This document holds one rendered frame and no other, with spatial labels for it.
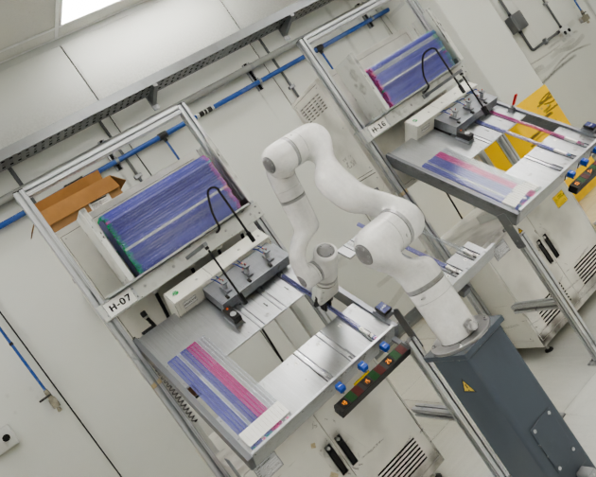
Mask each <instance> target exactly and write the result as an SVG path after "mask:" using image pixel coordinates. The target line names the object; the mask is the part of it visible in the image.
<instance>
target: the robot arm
mask: <svg viewBox="0 0 596 477"><path fill-rule="evenodd" d="M261 160H262V164H263V166H264V168H265V170H266V173H267V177H268V179H269V182H270V184H271V186H272V189H273V191H274V193H275V195H276V197H277V198H278V200H279V202H280V203H281V205H282V207H283V209H284V211H285V213H286V215H287V217H288V219H289V221H290V223H291V225H292V227H293V236H292V239H291V242H290V246H289V262H290V265H291V268H292V269H293V271H294V273H295V275H296V277H297V279H298V281H299V282H300V284H301V285H302V286H303V287H304V288H306V289H310V288H312V300H313V301H314V300H315V302H314V307H315V308H318V307H319V306H321V309H322V310H324V311H327V304H329V305H330V306H332V302H331V301H332V300H333V296H334V295H335V294H336V293H337V292H338V291H339V281H338V249H337V247H336V246H335V245H333V244H332V243H329V242H323V243H320V244H318V245H316V246H315V248H314V250H313V258H312V259H311V260H310V261H309V263H307V260H306V250H307V245H308V243H309V241H310V240H311V238H312V237H313V235H314V234H315V233H316V231H317V230H318V228H319V221H318V219H317V217H316V215H315V212H314V210H313V208H312V206H311V204H310V202H309V200H308V198H307V195H306V193H305V191H304V189H303V187H302V185H301V183H300V181H299V179H298V177H297V175H296V173H295V169H296V168H298V167H299V166H301V165H302V164H303V163H304V162H306V161H311V162H313V163H314V164H315V167H316V168H315V176H314V180H315V185H316V186H317V188H318V190H319V191H320V192H321V193H322V194H323V195H324V196H325V197H326V198H327V199H328V200H329V201H331V202H332V203H333V204H335V205H336V206H337V207H338V208H340V209H342V210H344V211H346V212H349V213H355V214H366V215H370V216H373V217H376V218H375V219H373V220H372V221H370V222H369V223H368V224H367V225H366V226H364V227H363V228H362V229H361V230H360V231H359V232H358V234H357V235H356V237H355V240H354V249H355V253H356V255H357V257H358V259H359V261H360V262H361V263H362V264H363V265H365V266H366V267H368V268H370V269H373V270H376V271H379V272H382V273H385V274H388V275H390V276H391V277H393V278H394V279H395V280H397V282H398V283H399V284H400V285H401V286H402V288H403V289H404V291H405V292H406V293H407V295H408V296H409V297H410V298H411V300H412V302H413V303H414V305H415V306H416V308H417V309H418V311H419V312H420V314H421V315H422V317H423V318H424V319H425V321H426V322H427V324H428V325H429V327H430V329H431V330H432V332H433V333H434V335H435V336H436V338H437V339H436V340H435V342H434V343H433V345H432V347H431V352H432V353H433V355H434V356H436V357H446V356H450V355H453V354H456V353H458V352H460V351H462V350H464V349H466V348H468V347H469V346H471V345H473V344H474V343H476V342H477V341H478V340H479V339H480V338H481V337H482V336H483V335H484V334H485V332H486V331H487V330H488V329H489V328H490V325H491V320H490V318H489V317H488V316H487V315H485V314H478V315H474V316H473V315H472V314H471V312H470V311H469V309H468V308H467V306H466V305H465V303H464V301H463V300H462V298H461V297H460V295H459V294H458V293H457V292H456V290H455V289H454V287H453V286H452V284H451V283H450V281H449V280H448V279H447V277H446V275H445V274H444V272H443V271H442V269H441V268H440V266H439V265H438V264H437V262H436V261H435V260H434V259H433V258H432V257H430V256H418V257H414V258H407V257H405V256H403V254H402V253H401V252H402V251H403V250H404V249H405V248H407V247H408V246H409V245H410V244H411V243H413V242H414V241H415V240H416V239H417V238H418V237H419V236H420V235H421V234H422V232H423V230H424V227H425V218H424V215H423V213H422V212H421V210H420V209H419V208H418V207H417V206H416V205H415V204H413V203H411V202H409V201H407V200H405V199H403V198H400V197H397V196H395V195H392V194H389V193H386V192H382V191H379V190H376V189H373V188H371V187H369V186H367V185H364V184H363V183H361V182H360V181H359V180H358V179H356V178H355V177H354V176H353V175H352V174H351V173H350V172H348V171H347V170H346V169H345V168H344V167H343V166H342V165H341V164H340V163H339V162H338V160H337V159H336V157H335V154H334V151H333V145H332V139H331V136H330V134H329V132H328V131H327V130H326V128H324V127H323V126H321V125H319V124H316V123H307V124H305V125H302V126H301V127H299V128H297V129H295V130H294V131H292V132H289V133H288V134H286V135H285V136H283V137H281V138H280V139H278V140H276V141H275V142H273V143H272V144H270V145H269V146H268V147H267V148H265V149H264V151H263V152H262V155H261ZM326 303H327V304H326Z"/></svg>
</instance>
